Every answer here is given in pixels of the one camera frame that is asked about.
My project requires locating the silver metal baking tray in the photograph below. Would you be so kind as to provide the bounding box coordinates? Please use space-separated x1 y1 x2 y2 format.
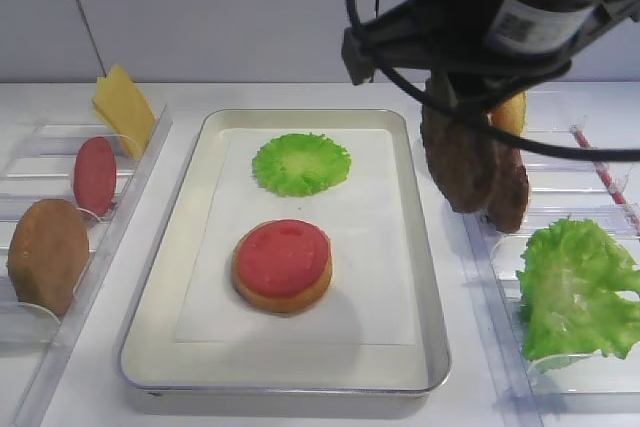
120 110 451 396

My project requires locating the ruffled green lettuce leaf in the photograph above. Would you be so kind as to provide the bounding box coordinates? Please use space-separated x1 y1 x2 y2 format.
516 218 639 361

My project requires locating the upright red tomato slice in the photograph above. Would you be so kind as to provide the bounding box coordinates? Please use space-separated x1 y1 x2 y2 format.
73 136 116 216

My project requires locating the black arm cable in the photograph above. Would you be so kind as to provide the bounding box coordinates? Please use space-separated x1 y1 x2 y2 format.
345 0 640 163

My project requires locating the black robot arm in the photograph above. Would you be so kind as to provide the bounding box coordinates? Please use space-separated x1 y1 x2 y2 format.
341 0 639 111

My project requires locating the right sesame bun top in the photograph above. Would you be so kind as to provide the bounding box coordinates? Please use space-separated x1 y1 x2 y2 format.
489 92 527 136

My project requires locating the white paper tray liner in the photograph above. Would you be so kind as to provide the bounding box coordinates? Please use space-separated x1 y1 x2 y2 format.
174 128 415 345

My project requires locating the right clear acrylic rack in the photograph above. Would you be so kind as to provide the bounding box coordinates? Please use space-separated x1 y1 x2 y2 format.
462 90 640 427

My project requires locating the upright brown bun half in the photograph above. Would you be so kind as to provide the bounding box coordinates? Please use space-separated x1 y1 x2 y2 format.
7 199 89 317

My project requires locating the left clear acrylic rack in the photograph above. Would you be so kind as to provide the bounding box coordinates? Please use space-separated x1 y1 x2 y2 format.
1 111 172 426

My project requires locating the yellow cheese slice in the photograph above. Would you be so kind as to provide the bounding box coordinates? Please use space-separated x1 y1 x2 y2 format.
92 76 156 160
96 64 137 95

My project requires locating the red tomato slice on bun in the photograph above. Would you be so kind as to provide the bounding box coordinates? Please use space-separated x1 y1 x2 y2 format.
234 219 331 298

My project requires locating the bottom bun on tray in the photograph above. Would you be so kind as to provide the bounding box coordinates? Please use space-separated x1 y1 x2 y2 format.
231 230 332 314

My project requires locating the brown meat patty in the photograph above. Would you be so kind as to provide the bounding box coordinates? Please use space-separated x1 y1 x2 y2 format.
487 145 530 234
420 105 499 213

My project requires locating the red rod in rack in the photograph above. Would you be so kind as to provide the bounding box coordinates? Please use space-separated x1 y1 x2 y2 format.
571 126 639 235

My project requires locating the front yellow cheese slice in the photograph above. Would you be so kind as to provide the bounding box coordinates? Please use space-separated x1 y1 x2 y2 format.
92 76 156 160

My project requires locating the flat round green lettuce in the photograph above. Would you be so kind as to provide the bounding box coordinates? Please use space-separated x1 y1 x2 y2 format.
251 133 352 197

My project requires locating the clear acrylic rack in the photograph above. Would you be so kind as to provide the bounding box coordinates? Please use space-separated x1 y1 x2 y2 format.
1 111 172 426
462 90 640 427

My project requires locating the rear yellow cheese slice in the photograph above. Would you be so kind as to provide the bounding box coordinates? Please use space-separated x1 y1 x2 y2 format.
96 64 137 95

